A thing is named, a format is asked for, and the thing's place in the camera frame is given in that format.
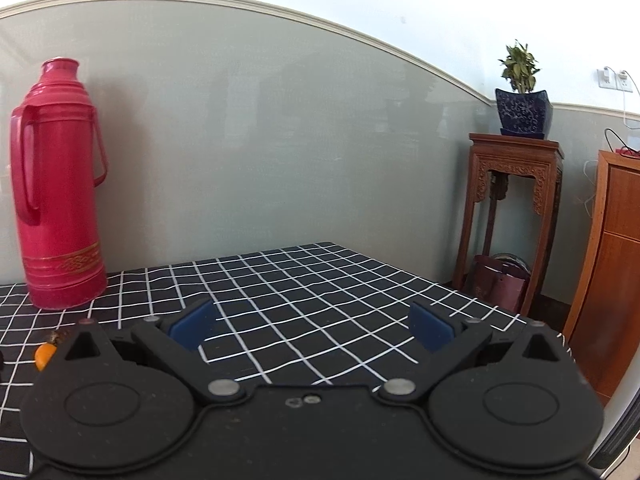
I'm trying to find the white wall socket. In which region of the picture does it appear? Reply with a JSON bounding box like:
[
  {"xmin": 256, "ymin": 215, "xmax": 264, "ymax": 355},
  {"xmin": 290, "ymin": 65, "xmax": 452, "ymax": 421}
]
[{"xmin": 597, "ymin": 66, "xmax": 632, "ymax": 92}]

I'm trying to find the potted green plant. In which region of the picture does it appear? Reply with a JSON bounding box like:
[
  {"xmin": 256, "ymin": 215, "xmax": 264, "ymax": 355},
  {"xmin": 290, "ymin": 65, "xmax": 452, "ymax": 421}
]
[{"xmin": 495, "ymin": 40, "xmax": 553, "ymax": 140}]

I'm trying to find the red thermos flask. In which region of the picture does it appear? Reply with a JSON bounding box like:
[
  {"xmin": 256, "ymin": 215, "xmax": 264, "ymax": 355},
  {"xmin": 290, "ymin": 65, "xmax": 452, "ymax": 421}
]
[{"xmin": 10, "ymin": 58, "xmax": 108, "ymax": 311}]

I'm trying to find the carved wooden plant stand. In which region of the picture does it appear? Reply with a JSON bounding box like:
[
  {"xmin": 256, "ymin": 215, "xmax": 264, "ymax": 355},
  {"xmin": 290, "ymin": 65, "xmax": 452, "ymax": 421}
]
[{"xmin": 452, "ymin": 133, "xmax": 564, "ymax": 315}]

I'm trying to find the dark fruit at back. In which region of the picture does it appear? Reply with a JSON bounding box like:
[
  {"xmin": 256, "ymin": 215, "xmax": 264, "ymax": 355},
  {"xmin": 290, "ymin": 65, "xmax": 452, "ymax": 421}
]
[{"xmin": 47, "ymin": 330, "xmax": 68, "ymax": 346}]

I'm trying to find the white appliance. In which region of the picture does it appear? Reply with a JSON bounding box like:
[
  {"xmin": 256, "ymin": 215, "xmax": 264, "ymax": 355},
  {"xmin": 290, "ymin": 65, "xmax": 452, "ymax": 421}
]
[{"xmin": 588, "ymin": 385, "xmax": 639, "ymax": 477}]

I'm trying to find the small orange right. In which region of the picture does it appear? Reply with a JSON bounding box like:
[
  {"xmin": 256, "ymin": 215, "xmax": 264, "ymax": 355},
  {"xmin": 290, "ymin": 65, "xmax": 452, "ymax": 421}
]
[{"xmin": 34, "ymin": 342, "xmax": 56, "ymax": 372}]

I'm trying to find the white cable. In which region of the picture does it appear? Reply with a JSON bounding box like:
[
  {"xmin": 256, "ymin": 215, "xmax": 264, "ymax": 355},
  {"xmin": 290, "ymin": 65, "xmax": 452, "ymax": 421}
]
[{"xmin": 583, "ymin": 66, "xmax": 640, "ymax": 221}]

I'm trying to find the black white checkered tablecloth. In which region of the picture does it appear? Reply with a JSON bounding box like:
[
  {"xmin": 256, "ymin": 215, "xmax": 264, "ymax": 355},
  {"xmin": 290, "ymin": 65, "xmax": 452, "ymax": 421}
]
[{"xmin": 1, "ymin": 242, "xmax": 525, "ymax": 479}]

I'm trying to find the maroon bag under stand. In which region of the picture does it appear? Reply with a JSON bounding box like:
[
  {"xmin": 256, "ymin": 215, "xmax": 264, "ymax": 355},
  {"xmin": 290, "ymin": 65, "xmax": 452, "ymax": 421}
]
[{"xmin": 465, "ymin": 255, "xmax": 529, "ymax": 313}]

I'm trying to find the wooden cabinet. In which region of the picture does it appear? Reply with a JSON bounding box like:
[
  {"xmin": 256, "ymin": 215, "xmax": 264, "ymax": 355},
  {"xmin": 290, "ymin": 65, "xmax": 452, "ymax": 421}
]
[{"xmin": 563, "ymin": 151, "xmax": 640, "ymax": 404}]

